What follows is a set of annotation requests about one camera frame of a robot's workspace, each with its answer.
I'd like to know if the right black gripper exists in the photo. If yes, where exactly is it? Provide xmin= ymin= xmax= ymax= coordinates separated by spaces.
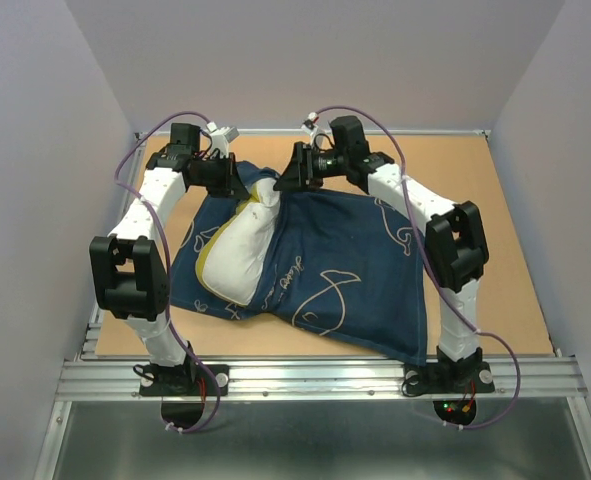
xmin=271 ymin=142 xmax=347 ymax=194

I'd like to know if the white pillow yellow underside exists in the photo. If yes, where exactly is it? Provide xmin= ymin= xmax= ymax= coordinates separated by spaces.
xmin=195 ymin=178 xmax=280 ymax=306

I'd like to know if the blue denim pillowcase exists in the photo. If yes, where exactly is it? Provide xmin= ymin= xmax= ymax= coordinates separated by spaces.
xmin=171 ymin=161 xmax=428 ymax=365

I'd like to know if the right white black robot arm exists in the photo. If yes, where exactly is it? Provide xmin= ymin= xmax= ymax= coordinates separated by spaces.
xmin=274 ymin=108 xmax=489 ymax=390

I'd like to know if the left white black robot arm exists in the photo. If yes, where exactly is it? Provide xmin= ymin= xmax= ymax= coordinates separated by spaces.
xmin=89 ymin=123 xmax=250 ymax=394

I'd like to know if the grey metal front panel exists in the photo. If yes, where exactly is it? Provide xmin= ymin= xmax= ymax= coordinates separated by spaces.
xmin=53 ymin=398 xmax=591 ymax=479

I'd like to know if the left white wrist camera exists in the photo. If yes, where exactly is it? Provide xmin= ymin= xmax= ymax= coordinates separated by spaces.
xmin=202 ymin=122 xmax=239 ymax=157

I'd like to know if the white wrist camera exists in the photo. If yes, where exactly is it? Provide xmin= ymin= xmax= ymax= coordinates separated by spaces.
xmin=301 ymin=112 xmax=334 ymax=151
xmin=202 ymin=122 xmax=239 ymax=157

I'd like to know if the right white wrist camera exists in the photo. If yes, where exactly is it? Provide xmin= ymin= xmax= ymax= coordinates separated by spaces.
xmin=301 ymin=112 xmax=334 ymax=151

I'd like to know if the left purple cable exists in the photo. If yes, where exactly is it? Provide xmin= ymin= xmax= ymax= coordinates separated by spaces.
xmin=113 ymin=109 xmax=224 ymax=435

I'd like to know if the purple cable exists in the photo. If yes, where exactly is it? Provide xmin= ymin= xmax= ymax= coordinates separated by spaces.
xmin=304 ymin=104 xmax=522 ymax=432
xmin=113 ymin=109 xmax=224 ymax=435

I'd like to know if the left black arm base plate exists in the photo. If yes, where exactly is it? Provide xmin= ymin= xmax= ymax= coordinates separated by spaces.
xmin=132 ymin=363 xmax=230 ymax=397

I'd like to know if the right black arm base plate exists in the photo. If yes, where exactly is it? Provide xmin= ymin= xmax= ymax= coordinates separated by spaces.
xmin=401 ymin=362 xmax=495 ymax=397

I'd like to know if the front aluminium extrusion rail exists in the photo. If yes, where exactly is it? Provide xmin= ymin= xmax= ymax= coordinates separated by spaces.
xmin=55 ymin=356 xmax=588 ymax=402

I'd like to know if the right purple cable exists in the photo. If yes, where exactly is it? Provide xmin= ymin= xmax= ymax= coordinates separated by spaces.
xmin=304 ymin=104 xmax=522 ymax=432

